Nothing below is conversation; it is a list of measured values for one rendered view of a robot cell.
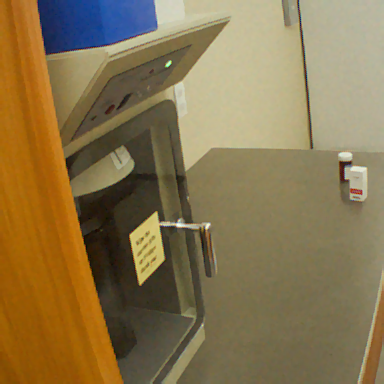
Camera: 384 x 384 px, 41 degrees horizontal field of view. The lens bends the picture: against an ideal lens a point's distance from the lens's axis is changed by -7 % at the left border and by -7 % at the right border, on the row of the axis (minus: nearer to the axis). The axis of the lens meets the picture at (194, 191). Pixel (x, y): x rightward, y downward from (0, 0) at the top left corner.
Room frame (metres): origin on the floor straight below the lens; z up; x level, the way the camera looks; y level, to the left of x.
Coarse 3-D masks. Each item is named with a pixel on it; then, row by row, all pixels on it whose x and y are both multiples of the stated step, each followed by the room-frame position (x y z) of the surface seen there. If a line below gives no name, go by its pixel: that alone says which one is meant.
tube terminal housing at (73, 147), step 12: (156, 96) 0.75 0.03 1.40; (168, 96) 0.78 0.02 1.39; (132, 108) 0.69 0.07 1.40; (144, 108) 0.72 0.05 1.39; (120, 120) 0.66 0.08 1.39; (96, 132) 0.61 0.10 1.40; (72, 144) 0.57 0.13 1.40; (84, 144) 0.59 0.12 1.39; (204, 336) 0.78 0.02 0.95; (192, 348) 0.74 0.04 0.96; (180, 360) 0.69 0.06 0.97; (180, 372) 0.69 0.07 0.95
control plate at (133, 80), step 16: (144, 64) 0.55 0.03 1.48; (160, 64) 0.60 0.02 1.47; (176, 64) 0.66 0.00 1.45; (112, 80) 0.50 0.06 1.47; (128, 80) 0.54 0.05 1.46; (144, 80) 0.59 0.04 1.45; (160, 80) 0.66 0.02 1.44; (112, 96) 0.53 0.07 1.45; (144, 96) 0.65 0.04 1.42; (96, 112) 0.52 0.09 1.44; (112, 112) 0.57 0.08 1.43; (80, 128) 0.51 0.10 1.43
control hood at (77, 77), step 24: (168, 24) 0.62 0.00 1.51; (192, 24) 0.61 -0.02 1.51; (216, 24) 0.69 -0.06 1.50; (96, 48) 0.47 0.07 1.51; (120, 48) 0.47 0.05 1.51; (144, 48) 0.51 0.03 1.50; (168, 48) 0.58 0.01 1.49; (192, 48) 0.68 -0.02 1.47; (48, 72) 0.48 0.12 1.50; (72, 72) 0.47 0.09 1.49; (96, 72) 0.46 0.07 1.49; (120, 72) 0.50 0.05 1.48; (72, 96) 0.47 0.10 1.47; (96, 96) 0.49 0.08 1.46; (72, 120) 0.48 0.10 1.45
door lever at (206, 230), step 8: (176, 224) 0.73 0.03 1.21; (184, 224) 0.73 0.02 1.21; (192, 224) 0.72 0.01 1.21; (200, 224) 0.72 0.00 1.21; (208, 224) 0.71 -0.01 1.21; (200, 232) 0.71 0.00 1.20; (208, 232) 0.71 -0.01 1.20; (208, 240) 0.71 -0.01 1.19; (208, 248) 0.71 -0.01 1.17; (208, 256) 0.71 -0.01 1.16; (208, 264) 0.71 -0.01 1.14; (208, 272) 0.71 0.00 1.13; (216, 272) 0.71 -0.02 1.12
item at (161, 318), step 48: (96, 144) 0.59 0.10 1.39; (144, 144) 0.68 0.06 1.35; (96, 192) 0.57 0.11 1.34; (144, 192) 0.66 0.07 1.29; (96, 240) 0.55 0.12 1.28; (192, 240) 0.76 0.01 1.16; (96, 288) 0.53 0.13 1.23; (144, 288) 0.62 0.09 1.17; (192, 288) 0.74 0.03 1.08; (144, 336) 0.60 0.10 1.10; (192, 336) 0.72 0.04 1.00
